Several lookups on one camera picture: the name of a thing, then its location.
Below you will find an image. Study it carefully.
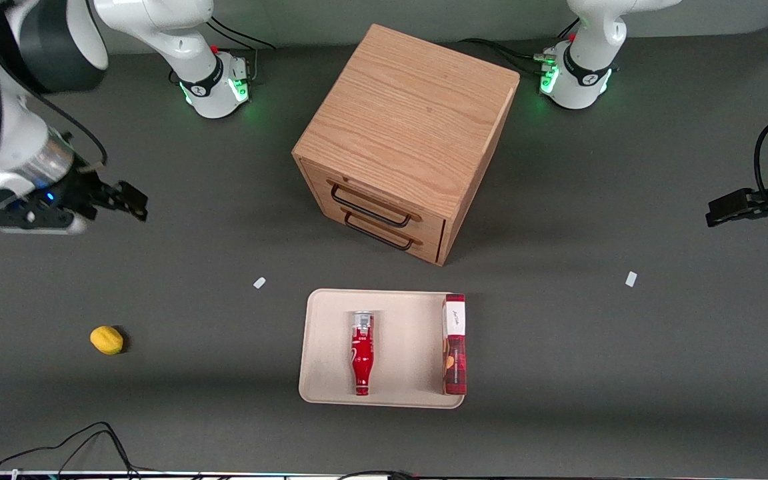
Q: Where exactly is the black floor cable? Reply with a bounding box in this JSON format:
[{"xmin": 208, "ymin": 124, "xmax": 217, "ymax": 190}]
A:
[{"xmin": 0, "ymin": 413, "xmax": 158, "ymax": 480}]

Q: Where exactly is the black right arm base cable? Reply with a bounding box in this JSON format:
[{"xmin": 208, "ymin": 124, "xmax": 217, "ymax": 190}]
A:
[{"xmin": 207, "ymin": 16, "xmax": 277, "ymax": 85}]

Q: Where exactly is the wooden drawer front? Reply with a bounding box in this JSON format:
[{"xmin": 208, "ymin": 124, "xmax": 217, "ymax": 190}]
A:
[
  {"xmin": 313, "ymin": 200, "xmax": 445, "ymax": 263},
  {"xmin": 301, "ymin": 161, "xmax": 448, "ymax": 245}
]

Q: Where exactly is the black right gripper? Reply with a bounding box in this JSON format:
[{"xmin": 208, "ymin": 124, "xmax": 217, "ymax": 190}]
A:
[{"xmin": 23, "ymin": 167, "xmax": 149, "ymax": 222}]

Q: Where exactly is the black metal drawer handle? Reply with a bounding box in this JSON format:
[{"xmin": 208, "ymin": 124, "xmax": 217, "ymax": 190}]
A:
[
  {"xmin": 328, "ymin": 180, "xmax": 422, "ymax": 229},
  {"xmin": 341, "ymin": 207, "xmax": 423, "ymax": 252}
]

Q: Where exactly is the beige rectangular tray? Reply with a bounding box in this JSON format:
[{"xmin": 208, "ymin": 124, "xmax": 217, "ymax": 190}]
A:
[{"xmin": 298, "ymin": 288, "xmax": 467, "ymax": 409}]

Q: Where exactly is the black left arm base cable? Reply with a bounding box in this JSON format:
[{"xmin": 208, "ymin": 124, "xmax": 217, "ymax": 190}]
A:
[{"xmin": 457, "ymin": 17, "xmax": 581, "ymax": 77}]

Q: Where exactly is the wooden drawer cabinet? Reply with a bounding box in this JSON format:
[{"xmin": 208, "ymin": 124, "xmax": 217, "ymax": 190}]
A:
[{"xmin": 291, "ymin": 23, "xmax": 521, "ymax": 267}]

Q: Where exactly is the black arm base cable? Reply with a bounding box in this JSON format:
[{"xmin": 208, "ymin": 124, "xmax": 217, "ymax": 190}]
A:
[
  {"xmin": 207, "ymin": 16, "xmax": 277, "ymax": 85},
  {"xmin": 457, "ymin": 17, "xmax": 581, "ymax": 77}
]

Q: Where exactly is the red coke bottle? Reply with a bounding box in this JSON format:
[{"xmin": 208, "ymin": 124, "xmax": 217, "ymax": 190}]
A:
[{"xmin": 349, "ymin": 311, "xmax": 376, "ymax": 397}]

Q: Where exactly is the red snack box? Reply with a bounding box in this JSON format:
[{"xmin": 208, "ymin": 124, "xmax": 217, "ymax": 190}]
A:
[{"xmin": 442, "ymin": 293, "xmax": 468, "ymax": 395}]

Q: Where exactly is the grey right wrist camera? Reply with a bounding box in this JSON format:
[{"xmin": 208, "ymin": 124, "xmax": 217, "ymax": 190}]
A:
[{"xmin": 0, "ymin": 209, "xmax": 89, "ymax": 236}]

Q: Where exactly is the yellow lemon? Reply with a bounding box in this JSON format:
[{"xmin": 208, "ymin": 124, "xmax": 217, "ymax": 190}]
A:
[{"xmin": 89, "ymin": 325, "xmax": 124, "ymax": 355}]

